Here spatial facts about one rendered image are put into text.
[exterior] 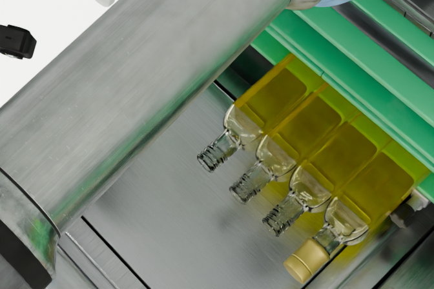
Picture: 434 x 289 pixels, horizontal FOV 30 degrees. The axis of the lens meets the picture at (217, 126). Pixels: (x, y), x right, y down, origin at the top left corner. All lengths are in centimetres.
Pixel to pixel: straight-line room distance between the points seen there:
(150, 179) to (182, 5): 64
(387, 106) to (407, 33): 9
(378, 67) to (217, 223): 34
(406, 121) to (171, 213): 36
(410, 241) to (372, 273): 7
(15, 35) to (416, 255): 61
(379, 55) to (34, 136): 52
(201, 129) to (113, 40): 66
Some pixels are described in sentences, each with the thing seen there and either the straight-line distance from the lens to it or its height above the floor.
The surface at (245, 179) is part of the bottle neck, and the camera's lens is 99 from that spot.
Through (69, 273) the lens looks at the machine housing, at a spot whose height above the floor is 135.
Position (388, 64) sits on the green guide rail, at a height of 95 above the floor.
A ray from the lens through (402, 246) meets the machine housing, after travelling 114.
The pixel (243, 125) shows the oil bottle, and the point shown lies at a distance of 100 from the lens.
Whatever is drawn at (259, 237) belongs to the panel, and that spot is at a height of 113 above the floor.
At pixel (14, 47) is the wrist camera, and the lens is 91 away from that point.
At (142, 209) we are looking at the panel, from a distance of 113.
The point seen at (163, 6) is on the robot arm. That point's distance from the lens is 53.
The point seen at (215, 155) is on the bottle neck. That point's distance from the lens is 100.
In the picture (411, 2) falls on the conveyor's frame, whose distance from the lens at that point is 95.
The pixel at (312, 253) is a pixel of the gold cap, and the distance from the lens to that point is 95.
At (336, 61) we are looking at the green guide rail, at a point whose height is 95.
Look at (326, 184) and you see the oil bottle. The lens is 97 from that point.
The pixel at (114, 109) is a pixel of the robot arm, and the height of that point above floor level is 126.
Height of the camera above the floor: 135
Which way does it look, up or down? 14 degrees down
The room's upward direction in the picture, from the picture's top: 132 degrees counter-clockwise
